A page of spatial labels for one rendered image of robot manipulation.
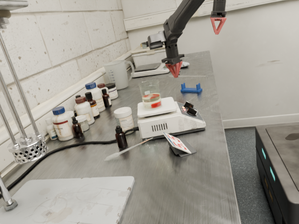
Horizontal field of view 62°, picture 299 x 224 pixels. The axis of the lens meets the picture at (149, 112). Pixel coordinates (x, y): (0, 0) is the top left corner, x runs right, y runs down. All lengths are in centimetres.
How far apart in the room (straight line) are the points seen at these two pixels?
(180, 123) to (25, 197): 45
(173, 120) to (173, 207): 30
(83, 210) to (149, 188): 14
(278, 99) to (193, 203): 199
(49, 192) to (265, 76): 200
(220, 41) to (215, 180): 175
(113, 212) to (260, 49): 195
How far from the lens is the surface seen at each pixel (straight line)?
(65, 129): 91
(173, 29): 103
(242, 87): 232
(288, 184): 120
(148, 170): 63
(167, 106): 76
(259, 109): 242
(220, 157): 64
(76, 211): 56
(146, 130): 74
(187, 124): 75
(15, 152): 51
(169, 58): 115
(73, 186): 64
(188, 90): 115
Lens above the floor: 110
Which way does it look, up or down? 20 degrees down
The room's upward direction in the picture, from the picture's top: 11 degrees counter-clockwise
